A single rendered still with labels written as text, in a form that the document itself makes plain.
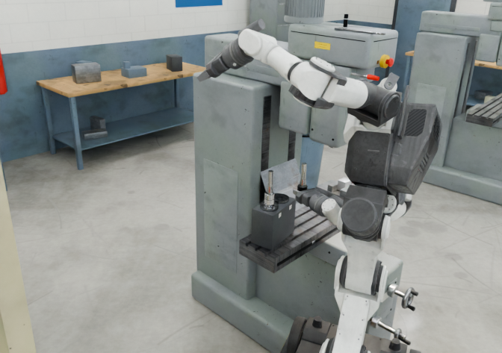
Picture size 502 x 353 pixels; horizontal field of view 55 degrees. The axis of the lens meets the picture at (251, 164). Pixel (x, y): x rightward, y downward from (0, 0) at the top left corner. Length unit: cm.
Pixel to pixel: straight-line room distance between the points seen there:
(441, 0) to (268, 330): 724
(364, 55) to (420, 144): 66
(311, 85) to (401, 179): 49
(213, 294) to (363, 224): 186
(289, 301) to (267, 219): 84
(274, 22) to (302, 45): 507
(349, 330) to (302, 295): 84
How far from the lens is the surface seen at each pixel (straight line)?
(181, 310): 340
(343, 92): 145
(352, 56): 226
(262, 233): 230
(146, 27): 674
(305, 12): 247
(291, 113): 253
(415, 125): 172
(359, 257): 191
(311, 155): 484
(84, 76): 573
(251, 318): 306
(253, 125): 259
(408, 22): 946
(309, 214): 265
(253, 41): 152
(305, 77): 141
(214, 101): 277
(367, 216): 157
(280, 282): 295
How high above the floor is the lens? 215
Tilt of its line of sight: 23 degrees down
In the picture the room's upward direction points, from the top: 2 degrees clockwise
